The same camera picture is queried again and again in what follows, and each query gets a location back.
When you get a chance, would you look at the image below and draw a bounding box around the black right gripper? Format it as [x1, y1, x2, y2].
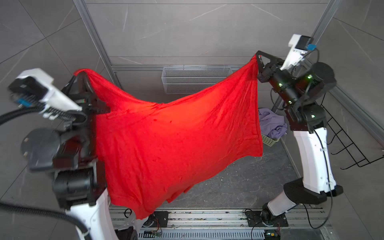
[258, 50, 304, 110]

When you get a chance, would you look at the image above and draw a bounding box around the red t-shirt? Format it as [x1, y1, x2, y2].
[83, 57, 263, 219]

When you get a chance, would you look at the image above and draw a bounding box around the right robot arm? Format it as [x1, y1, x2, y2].
[256, 51, 343, 227]

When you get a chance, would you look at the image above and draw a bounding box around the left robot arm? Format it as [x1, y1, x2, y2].
[18, 69, 117, 240]

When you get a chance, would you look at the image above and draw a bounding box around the purple t-shirt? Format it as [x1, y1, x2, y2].
[258, 108, 288, 140]

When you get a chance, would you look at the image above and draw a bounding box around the green plastic basket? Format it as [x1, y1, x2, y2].
[261, 134, 280, 147]

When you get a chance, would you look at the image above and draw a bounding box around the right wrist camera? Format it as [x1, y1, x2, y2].
[280, 34, 317, 71]

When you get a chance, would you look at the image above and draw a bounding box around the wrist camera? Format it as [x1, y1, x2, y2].
[8, 68, 82, 122]
[280, 34, 317, 71]

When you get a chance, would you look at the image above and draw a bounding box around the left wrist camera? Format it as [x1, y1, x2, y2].
[8, 68, 82, 122]

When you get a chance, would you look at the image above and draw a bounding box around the white wire mesh basket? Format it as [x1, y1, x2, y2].
[162, 67, 233, 95]

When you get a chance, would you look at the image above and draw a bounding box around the black wire hook rack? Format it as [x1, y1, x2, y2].
[319, 94, 384, 171]

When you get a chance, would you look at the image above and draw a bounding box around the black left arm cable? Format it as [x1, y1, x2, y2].
[0, 106, 94, 240]

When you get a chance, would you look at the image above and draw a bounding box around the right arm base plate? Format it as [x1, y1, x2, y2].
[244, 209, 289, 228]

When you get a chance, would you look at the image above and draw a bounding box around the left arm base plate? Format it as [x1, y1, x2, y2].
[143, 211, 169, 228]

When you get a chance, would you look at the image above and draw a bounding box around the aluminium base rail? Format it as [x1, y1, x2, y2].
[109, 208, 331, 240]

